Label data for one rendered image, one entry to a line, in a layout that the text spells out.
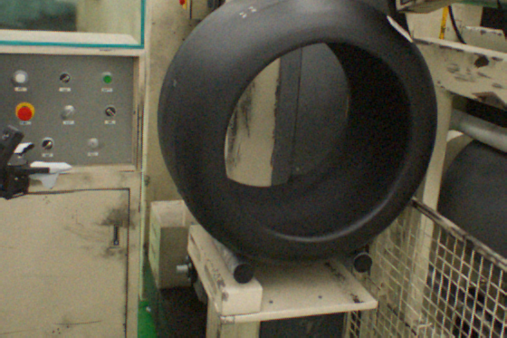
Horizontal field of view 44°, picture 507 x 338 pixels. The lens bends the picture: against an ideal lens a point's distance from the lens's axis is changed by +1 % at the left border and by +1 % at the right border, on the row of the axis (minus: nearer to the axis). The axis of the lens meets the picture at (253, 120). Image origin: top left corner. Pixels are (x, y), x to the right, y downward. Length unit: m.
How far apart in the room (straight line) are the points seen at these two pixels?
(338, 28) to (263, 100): 0.46
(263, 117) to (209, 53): 0.48
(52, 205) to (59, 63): 0.42
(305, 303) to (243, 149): 0.44
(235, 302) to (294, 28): 0.59
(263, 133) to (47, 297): 0.88
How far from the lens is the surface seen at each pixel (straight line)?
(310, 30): 1.21
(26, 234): 2.00
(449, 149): 2.17
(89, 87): 1.92
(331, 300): 1.49
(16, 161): 1.50
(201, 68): 1.20
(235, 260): 1.37
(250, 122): 1.63
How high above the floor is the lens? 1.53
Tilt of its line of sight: 14 degrees down
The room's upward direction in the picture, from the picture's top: 4 degrees clockwise
